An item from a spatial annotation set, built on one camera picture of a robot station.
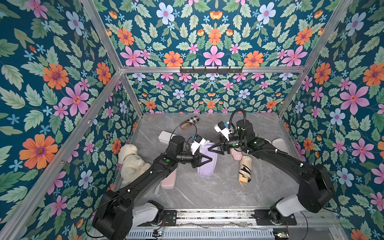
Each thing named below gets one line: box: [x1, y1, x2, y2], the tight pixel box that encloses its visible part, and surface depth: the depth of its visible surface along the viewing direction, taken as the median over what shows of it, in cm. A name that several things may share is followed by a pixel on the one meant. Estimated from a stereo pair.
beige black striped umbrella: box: [238, 155, 253, 189], surface depth 87 cm
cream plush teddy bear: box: [118, 144, 152, 186], surface depth 87 cm
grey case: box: [198, 142, 218, 177], surface depth 72 cm
